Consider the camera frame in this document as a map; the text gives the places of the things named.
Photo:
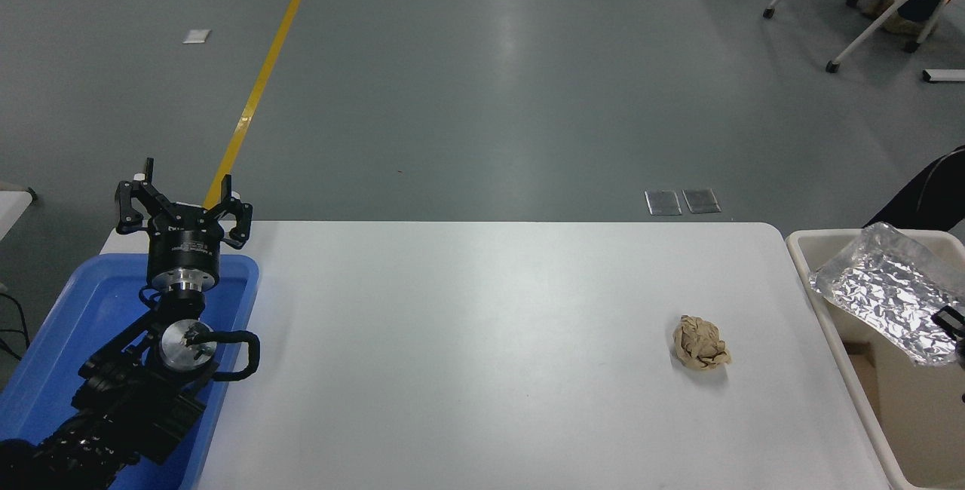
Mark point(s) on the crumpled tan paper ball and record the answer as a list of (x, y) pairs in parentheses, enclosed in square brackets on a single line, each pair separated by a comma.
[(701, 343)]

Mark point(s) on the foil plate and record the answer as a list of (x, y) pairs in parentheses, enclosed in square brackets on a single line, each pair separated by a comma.
[(882, 286)]

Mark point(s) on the large pale bin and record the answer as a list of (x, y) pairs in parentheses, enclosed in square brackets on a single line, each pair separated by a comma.
[(905, 414)]

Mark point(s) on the small white floor plate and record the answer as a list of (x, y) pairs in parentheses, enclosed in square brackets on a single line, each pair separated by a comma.
[(197, 36)]

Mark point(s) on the metal floor plate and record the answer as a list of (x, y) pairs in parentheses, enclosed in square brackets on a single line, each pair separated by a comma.
[(663, 203), (701, 201)]

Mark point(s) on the small white side table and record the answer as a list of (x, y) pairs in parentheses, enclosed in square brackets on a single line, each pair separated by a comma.
[(11, 207)]

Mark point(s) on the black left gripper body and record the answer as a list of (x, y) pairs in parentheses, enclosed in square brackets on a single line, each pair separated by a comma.
[(185, 243)]

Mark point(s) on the white-framed wheeled chair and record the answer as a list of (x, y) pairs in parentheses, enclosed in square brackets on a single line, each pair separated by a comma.
[(874, 22)]

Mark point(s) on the blue plastic tray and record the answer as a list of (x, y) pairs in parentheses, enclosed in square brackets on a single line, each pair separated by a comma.
[(68, 324)]

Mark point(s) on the white bar on floor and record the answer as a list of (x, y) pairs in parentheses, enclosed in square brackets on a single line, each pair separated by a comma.
[(944, 76)]

